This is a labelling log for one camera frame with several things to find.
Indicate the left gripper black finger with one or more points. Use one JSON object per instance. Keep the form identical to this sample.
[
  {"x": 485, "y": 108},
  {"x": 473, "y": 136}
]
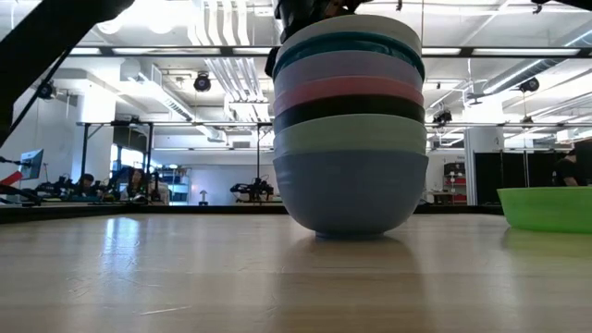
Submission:
[{"x": 271, "y": 62}]

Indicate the white bowl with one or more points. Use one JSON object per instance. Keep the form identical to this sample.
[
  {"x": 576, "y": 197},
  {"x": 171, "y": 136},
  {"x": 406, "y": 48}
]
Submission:
[{"x": 351, "y": 25}]

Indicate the teal bowl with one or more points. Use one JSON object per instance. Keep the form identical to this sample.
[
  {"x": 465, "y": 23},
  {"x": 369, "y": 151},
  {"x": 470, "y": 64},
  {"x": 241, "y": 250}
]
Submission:
[{"x": 347, "y": 42}]

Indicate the pink bowl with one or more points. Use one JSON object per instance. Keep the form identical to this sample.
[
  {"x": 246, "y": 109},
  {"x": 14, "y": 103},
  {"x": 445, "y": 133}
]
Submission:
[{"x": 347, "y": 85}]

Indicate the dark charcoal bowl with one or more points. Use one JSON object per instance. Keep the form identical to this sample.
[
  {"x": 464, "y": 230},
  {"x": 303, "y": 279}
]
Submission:
[{"x": 347, "y": 106}]

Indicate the sage green bowl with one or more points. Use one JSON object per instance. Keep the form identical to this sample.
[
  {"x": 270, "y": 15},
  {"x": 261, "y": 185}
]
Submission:
[{"x": 347, "y": 131}]

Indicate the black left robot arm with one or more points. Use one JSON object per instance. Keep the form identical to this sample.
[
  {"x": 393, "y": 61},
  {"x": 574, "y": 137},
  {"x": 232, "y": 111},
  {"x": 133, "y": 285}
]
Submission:
[{"x": 46, "y": 37}]

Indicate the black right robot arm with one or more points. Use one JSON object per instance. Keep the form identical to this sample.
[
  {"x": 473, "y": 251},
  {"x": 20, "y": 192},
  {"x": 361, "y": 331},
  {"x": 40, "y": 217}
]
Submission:
[{"x": 578, "y": 3}]

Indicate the black background robot arm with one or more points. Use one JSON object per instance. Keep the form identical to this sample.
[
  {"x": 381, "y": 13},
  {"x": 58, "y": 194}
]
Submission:
[{"x": 252, "y": 189}]

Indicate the blue-grey bowl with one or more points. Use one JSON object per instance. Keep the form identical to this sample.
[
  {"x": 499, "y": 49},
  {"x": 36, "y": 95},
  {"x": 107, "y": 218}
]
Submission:
[{"x": 347, "y": 194}]

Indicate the black overhead beam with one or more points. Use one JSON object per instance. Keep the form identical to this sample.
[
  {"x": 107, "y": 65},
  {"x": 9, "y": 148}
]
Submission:
[{"x": 462, "y": 52}]

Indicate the person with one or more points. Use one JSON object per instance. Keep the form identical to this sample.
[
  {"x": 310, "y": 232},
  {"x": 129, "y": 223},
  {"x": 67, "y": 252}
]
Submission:
[
  {"x": 571, "y": 168},
  {"x": 137, "y": 182},
  {"x": 86, "y": 184}
]

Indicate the red storage shelf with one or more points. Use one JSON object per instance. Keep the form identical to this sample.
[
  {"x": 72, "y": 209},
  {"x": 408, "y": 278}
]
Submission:
[{"x": 455, "y": 182}]

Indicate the black partition panel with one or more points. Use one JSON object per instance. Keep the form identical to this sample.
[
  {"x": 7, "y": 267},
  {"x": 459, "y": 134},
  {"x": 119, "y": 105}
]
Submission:
[{"x": 499, "y": 178}]

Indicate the computer monitor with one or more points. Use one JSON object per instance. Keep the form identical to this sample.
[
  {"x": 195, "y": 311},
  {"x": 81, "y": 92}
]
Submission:
[{"x": 32, "y": 164}]

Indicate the bright green plastic bowl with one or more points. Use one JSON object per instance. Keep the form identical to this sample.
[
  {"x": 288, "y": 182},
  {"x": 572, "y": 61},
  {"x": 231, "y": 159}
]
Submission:
[{"x": 546, "y": 208}]

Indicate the black ceiling camera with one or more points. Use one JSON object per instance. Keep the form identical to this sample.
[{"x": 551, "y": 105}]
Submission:
[
  {"x": 46, "y": 90},
  {"x": 202, "y": 82},
  {"x": 529, "y": 85}
]

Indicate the black aluminium table frame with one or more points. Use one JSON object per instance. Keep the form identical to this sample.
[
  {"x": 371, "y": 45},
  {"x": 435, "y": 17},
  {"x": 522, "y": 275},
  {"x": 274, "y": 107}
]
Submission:
[{"x": 139, "y": 210}]

